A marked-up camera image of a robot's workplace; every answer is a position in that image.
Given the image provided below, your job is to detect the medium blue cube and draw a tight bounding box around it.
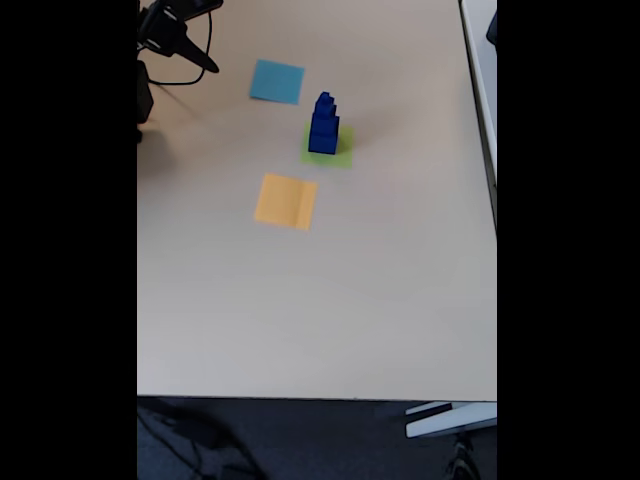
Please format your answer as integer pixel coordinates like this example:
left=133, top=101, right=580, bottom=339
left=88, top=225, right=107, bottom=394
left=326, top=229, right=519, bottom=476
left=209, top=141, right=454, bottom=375
left=310, top=105, right=341, bottom=137

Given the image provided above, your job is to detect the large blue cube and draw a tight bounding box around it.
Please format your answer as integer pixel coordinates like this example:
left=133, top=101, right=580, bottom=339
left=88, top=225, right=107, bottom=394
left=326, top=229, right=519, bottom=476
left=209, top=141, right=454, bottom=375
left=307, top=117, right=342, bottom=155

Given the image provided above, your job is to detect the blue paper square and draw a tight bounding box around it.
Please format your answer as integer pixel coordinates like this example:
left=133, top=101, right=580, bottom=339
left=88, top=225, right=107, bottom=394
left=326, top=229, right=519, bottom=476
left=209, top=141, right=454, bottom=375
left=248, top=58, right=306, bottom=106

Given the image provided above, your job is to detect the orange paper square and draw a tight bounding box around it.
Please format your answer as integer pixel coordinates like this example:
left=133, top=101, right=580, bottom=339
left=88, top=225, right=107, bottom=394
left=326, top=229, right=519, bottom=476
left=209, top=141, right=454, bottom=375
left=252, top=173, right=319, bottom=232

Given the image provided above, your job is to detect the green paper square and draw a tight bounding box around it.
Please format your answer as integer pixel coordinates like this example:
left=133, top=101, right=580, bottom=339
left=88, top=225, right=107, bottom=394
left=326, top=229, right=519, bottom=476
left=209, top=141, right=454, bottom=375
left=298, top=121, right=356, bottom=170

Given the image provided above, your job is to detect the white neighbouring desk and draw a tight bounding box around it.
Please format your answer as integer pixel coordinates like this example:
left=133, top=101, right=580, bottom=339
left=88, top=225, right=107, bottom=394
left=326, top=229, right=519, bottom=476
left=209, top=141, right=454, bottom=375
left=458, top=0, right=498, bottom=234

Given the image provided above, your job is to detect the white table foot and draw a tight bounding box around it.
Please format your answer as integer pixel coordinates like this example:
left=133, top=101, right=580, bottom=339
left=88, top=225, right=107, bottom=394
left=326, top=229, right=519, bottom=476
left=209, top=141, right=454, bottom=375
left=404, top=400, right=498, bottom=439

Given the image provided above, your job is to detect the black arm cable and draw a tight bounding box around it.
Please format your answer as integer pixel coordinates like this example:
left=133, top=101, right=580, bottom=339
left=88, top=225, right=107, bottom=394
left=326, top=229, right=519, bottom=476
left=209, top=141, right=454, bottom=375
left=148, top=9, right=214, bottom=87

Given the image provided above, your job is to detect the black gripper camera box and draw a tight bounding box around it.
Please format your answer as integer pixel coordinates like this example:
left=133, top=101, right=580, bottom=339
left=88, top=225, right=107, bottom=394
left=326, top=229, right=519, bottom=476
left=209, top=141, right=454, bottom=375
left=172, top=0, right=225, bottom=21

